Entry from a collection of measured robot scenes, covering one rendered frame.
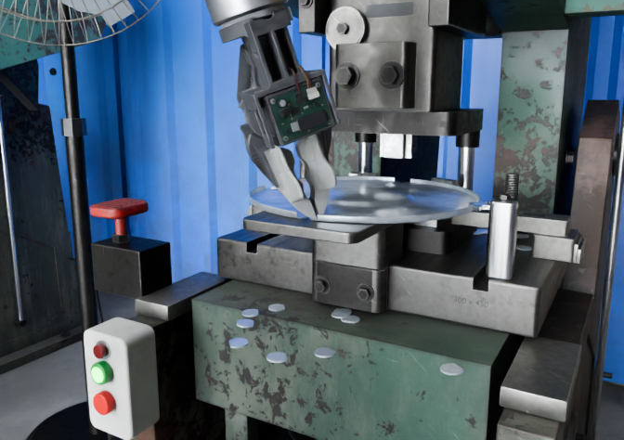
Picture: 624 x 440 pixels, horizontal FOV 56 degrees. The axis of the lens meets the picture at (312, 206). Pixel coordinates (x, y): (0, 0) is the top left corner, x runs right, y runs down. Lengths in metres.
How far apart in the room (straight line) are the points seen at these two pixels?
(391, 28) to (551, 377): 0.45
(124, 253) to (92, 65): 2.14
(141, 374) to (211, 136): 1.78
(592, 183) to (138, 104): 2.10
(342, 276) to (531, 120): 0.42
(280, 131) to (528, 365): 0.35
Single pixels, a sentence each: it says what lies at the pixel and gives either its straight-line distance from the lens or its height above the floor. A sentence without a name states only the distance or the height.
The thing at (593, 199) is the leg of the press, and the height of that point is 0.74.
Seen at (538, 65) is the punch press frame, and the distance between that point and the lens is 0.98.
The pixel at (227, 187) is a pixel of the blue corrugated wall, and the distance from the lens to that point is 2.46.
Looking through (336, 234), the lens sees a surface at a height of 0.78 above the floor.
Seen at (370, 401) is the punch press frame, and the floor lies 0.57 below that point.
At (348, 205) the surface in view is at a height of 0.78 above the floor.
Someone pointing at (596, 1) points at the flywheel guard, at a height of 1.03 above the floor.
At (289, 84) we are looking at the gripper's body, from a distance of 0.53.
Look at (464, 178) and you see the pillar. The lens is 0.89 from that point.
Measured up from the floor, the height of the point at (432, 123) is 0.87.
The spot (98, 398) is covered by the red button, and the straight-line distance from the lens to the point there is 0.79.
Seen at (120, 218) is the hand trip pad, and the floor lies 0.74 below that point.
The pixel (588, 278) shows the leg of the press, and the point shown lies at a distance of 1.04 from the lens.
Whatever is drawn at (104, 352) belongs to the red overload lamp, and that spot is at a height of 0.61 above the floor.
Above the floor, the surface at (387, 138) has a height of 0.85.
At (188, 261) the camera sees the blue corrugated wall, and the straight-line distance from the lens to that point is 2.69.
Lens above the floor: 0.92
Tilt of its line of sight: 11 degrees down
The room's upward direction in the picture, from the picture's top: straight up
